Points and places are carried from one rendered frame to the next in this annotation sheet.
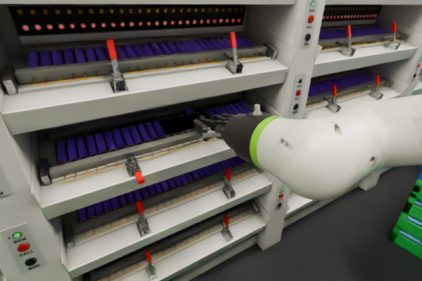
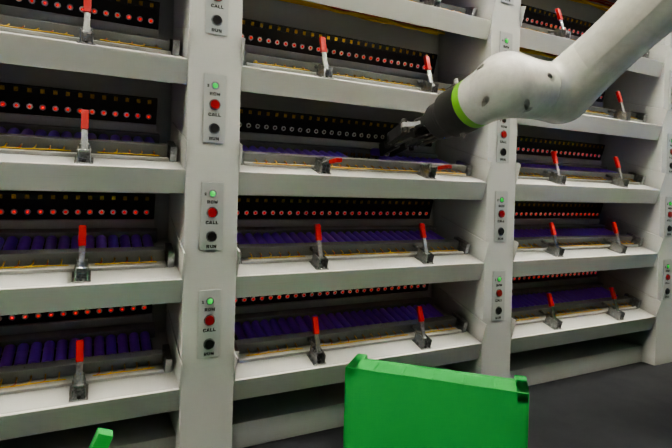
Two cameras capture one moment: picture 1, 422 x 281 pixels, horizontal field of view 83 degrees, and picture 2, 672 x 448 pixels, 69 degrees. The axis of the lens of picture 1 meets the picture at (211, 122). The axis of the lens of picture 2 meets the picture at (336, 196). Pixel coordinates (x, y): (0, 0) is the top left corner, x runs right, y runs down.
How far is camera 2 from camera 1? 0.68 m
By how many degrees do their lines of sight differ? 26
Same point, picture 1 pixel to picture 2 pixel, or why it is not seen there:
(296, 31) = not seen: hidden behind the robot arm
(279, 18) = (473, 57)
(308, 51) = not seen: hidden behind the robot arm
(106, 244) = (276, 268)
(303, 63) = not seen: hidden behind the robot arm
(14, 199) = (223, 151)
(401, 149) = (573, 71)
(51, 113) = (273, 78)
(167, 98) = (365, 96)
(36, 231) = (227, 199)
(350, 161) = (527, 62)
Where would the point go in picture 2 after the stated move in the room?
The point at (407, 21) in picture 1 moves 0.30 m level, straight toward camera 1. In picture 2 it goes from (641, 99) to (623, 81)
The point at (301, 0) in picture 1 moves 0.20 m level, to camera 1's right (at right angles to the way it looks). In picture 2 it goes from (493, 35) to (579, 36)
